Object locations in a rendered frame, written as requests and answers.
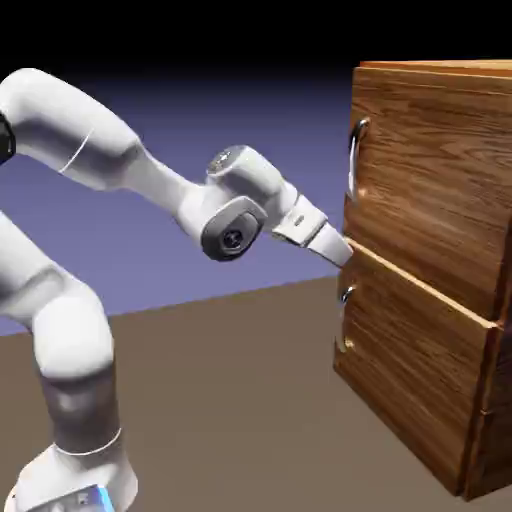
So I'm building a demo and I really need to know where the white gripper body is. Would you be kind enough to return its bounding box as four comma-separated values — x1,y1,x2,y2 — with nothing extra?
306,222,354,268

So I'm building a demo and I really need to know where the large wooden cabinet door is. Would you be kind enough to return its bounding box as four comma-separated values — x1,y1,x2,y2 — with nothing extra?
342,66,512,322

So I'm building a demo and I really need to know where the small wooden cabinet door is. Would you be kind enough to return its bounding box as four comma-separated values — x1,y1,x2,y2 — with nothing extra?
332,238,500,497

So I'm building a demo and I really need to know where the wooden cabinet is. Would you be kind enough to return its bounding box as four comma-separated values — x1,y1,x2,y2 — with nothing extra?
332,59,512,502

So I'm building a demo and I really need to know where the short curved silver handle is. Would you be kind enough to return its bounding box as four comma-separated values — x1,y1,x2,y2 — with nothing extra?
336,284,358,355

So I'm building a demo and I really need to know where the long curved silver handle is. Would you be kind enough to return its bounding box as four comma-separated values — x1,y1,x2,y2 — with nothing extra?
346,117,372,204

